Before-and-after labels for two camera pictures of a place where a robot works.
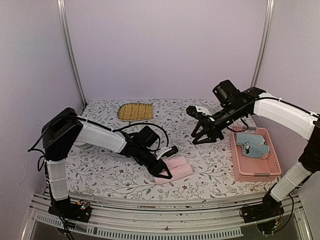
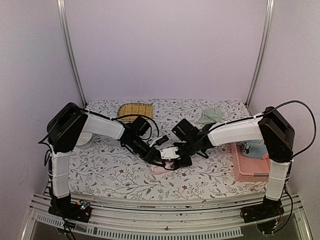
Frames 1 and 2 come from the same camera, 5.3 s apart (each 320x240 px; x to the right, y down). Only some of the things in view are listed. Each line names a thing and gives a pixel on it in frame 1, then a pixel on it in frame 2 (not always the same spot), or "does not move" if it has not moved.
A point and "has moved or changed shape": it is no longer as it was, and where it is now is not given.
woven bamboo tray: [135, 111] does not move
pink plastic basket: [247, 169] does not move
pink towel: [178, 168] has moved or changed shape
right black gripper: [213, 133] to [188, 163]
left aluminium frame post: [61, 16] does not move
